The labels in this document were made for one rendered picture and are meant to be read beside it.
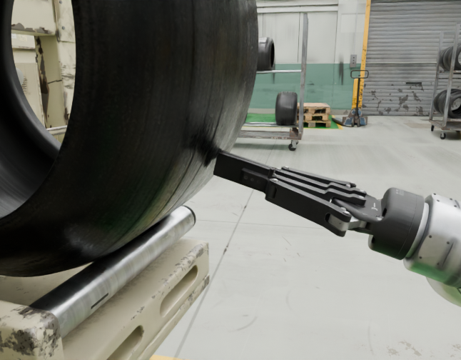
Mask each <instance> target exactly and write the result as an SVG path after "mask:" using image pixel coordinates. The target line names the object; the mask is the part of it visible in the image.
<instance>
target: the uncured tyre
mask: <svg viewBox="0 0 461 360"><path fill-rule="evenodd" d="M71 5H72V11H73V17H74V30H75V42H76V72H75V83H74V95H73V101H72V105H71V113H70V117H69V122H68V125H67V128H66V133H65V135H64V139H63V141H62V144H61V143H60V142H59V141H58V140H56V139H55V138H54V137H53V136H52V135H51V134H50V133H49V131H48V130H47V129H46V128H45V127H44V125H43V124H42V123H41V122H40V121H39V119H38V117H37V116H36V115H35V113H34V111H33V109H32V108H31V106H30V104H29V102H28V100H27V98H26V96H25V94H24V91H23V89H22V87H21V84H20V81H19V78H18V74H17V72H16V67H15V63H14V55H13V50H12V42H11V19H12V11H13V6H14V0H0V276H11V277H34V276H45V275H49V274H55V273H58V272H61V271H66V270H69V269H75V268H78V267H81V266H85V265H87V264H90V263H93V262H95V261H98V260H99V259H102V258H103V257H105V256H108V255H109V254H111V253H113V252H114V251H116V250H118V249H120V248H121V247H122V246H124V245H125V244H127V243H128V242H129V241H131V240H132V239H134V238H135V237H137V236H138V235H139V234H141V233H143V232H144V231H145V230H146V229H148V228H150V227H151V226H153V225H154V224H156V223H157V222H158V221H160V220H161V219H163V218H164V217H166V216H168V215H169V214H170V213H171V212H173V211H175V210H176V209H177V208H179V207H180V206H182V205H183V204H185V203H186V202H187V201H188V200H190V199H191V198H192V197H194V196H195V195H196V194H197V193H198V192H199V191H200V190H201V189H202V188H203V187H204V186H205V185H206V184H207V183H208V182H209V181H210V180H211V179H212V178H213V176H214V175H213V171H214V167H215V164H216V159H217V156H218V154H219V152H222V151H227V152H231V149H232V148H233V145H234V143H235V141H236V139H237V138H238V135H239V133H240V130H241V129H242V126H243V123H244V121H245V118H246V115H247V113H248V108H249V106H250V100H251V97H252V94H253V88H254V84H255V76H256V71H257V64H258V12H257V5H256V0H71Z"/></svg>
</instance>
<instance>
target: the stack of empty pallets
mask: <svg viewBox="0 0 461 360"><path fill-rule="evenodd" d="M322 104H324V105H327V104H326V103H322ZM299 107H300V104H299V103H298V111H297V123H298V122H299ZM316 109H317V110H316ZM329 113H330V106H329V105H327V106H304V109H303V122H307V125H308V127H315V123H323V124H324V125H325V127H330V125H331V120H329V119H328V117H329ZM314 117H315V118H314ZM316 120H317V121H316Z"/></svg>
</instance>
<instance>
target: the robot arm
mask: <svg viewBox="0 0 461 360"><path fill-rule="evenodd" d="M213 175H215V176H218V177H221V178H223V179H227V180H229V181H232V182H235V183H237V184H241V185H244V186H247V187H249V188H252V189H255V190H258V191H261V192H263V193H264V194H265V200H266V201H268V202H270V203H272V204H275V205H277V206H279V207H281V208H283V209H286V210H288V211H290V212H292V213H294V214H297V215H298V216H301V217H303V218H305V219H307V220H309V221H312V222H314V223H316V224H318V225H320V226H323V227H324V228H326V229H327V230H329V231H331V232H332V233H334V234H335V235H336V236H339V237H344V236H345V234H346V231H347V230H350V231H356V232H358V233H363V234H369V237H368V247H369V248H370V249H371V250H372V251H376V252H378V253H380V254H384V255H386V256H389V257H392V258H394V259H397V260H400V261H401V260H403V264H404V266H405V268H406V269H407V270H408V271H412V272H414V273H416V274H420V275H422V276H425V277H426V279H427V282H428V283H429V285H430V286H431V287H432V288H433V290H434V291H435V292H436V293H437V294H439V295H440V296H441V297H442V298H444V299H445V300H447V301H448V302H450V303H452V304H454V305H456V306H458V307H461V201H457V200H453V199H452V198H447V197H444V196H440V195H437V194H436V193H433V194H430V195H428V196H427V197H426V198H425V199H424V197H423V196H420V195H417V194H414V193H411V192H409V191H404V190H402V189H398V188H395V187H390V188H389V189H388V190H387V191H386V192H385V193H384V195H383V198H382V199H376V198H375V197H373V196H370V195H368V194H367V192H366V191H364V190H362V189H358V188H356V186H357V185H356V184H355V183H354V182H349V181H340V180H336V179H331V178H328V177H325V176H320V175H317V174H312V173H309V172H306V171H301V170H297V169H293V168H290V167H288V166H282V167H281V169H280V168H275V167H272V166H269V165H266V164H262V163H260V162H257V161H254V160H251V159H247V158H245V157H242V156H239V155H236V154H232V153H230V152H227V151H222V152H219V154H218V156H217V159H216V164H215V167H214V171H213ZM330 200H331V202H330Z"/></svg>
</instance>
